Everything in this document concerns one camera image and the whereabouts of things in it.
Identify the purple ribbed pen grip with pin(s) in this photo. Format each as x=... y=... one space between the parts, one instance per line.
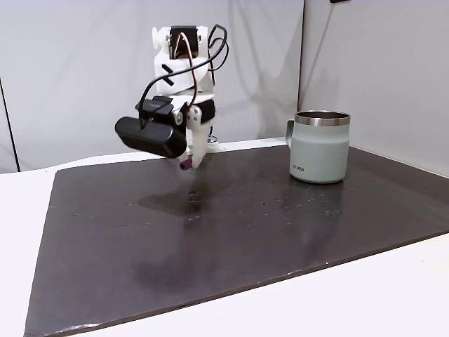
x=186 y=164

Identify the black rubber mat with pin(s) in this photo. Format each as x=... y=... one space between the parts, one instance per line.
x=224 y=238

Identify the grey-green steel mug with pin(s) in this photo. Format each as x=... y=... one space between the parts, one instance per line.
x=319 y=154

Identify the black oval camera box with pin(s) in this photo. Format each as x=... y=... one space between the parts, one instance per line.
x=151 y=135

